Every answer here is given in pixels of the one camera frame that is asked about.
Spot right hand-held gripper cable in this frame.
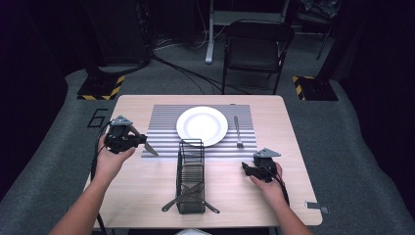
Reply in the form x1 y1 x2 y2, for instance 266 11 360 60
258 163 291 208

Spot grey tape strip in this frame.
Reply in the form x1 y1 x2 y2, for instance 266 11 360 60
304 200 330 215

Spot person's left hand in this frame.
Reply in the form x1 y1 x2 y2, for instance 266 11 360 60
95 135 136 184

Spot black knife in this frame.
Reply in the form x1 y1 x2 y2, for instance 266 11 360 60
180 185 220 214

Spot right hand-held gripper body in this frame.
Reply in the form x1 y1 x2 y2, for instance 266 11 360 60
253 147 282 183

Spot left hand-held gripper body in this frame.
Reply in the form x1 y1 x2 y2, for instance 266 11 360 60
104 115 134 155

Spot black floor cables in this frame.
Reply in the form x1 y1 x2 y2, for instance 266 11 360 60
151 53 251 96

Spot hand-held gripper cable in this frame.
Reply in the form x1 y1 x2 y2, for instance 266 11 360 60
258 163 291 208
90 121 114 235

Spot grey striped placemat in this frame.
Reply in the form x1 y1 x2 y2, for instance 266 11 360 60
140 104 258 160

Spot black folding chair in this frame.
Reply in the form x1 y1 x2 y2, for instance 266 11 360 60
222 19 296 96

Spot silver fork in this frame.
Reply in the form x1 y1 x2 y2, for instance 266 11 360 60
232 115 246 150

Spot white desk frame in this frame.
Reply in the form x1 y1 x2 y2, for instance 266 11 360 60
205 0 292 65

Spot left hand-held gripper cable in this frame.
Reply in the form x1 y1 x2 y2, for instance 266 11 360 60
90 121 114 235

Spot black cabinet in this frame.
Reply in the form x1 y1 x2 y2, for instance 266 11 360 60
82 0 154 67

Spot stand base with striped tape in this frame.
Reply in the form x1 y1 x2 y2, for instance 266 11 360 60
292 75 340 102
76 72 126 101

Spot white plate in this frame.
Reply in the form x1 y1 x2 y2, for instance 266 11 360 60
175 106 229 148

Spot black fork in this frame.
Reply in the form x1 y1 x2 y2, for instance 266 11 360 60
161 182 205 212

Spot person's right hand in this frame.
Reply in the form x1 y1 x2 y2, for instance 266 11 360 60
250 162 284 205

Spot black wire cutlery rack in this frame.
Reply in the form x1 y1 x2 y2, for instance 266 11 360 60
175 138 208 215

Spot white object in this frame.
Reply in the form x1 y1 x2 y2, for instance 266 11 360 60
174 228 208 235

